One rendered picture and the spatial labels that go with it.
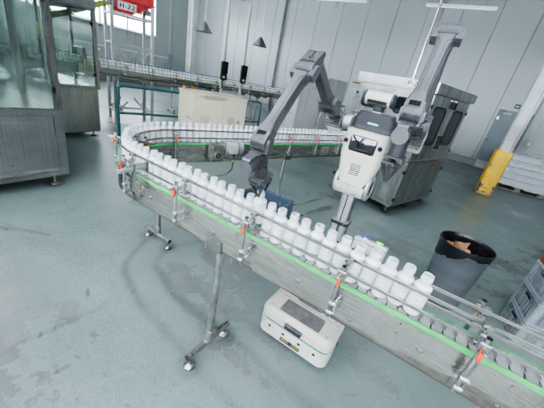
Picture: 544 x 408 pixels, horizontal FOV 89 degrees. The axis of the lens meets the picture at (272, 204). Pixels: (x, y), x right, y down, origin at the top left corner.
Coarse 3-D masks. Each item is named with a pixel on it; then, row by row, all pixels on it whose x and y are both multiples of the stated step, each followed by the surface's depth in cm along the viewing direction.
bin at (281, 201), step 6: (246, 192) 190; (252, 192) 197; (270, 192) 195; (270, 198) 197; (276, 198) 194; (282, 198) 192; (288, 198) 189; (282, 204) 193; (288, 204) 180; (276, 210) 168; (288, 210) 185; (288, 216) 189
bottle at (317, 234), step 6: (318, 228) 112; (324, 228) 113; (312, 234) 114; (318, 234) 113; (318, 240) 113; (312, 246) 114; (318, 246) 114; (312, 252) 115; (318, 252) 116; (306, 258) 118; (312, 258) 117
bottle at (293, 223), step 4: (292, 212) 119; (296, 212) 120; (292, 216) 117; (296, 216) 117; (288, 220) 120; (292, 220) 118; (296, 220) 118; (288, 224) 118; (292, 224) 118; (296, 224) 118; (292, 228) 118; (296, 228) 118; (284, 232) 121; (288, 232) 119; (292, 232) 119; (284, 236) 121; (288, 236) 120; (292, 236) 120; (288, 240) 121; (292, 240) 121; (284, 244) 122; (288, 248) 122
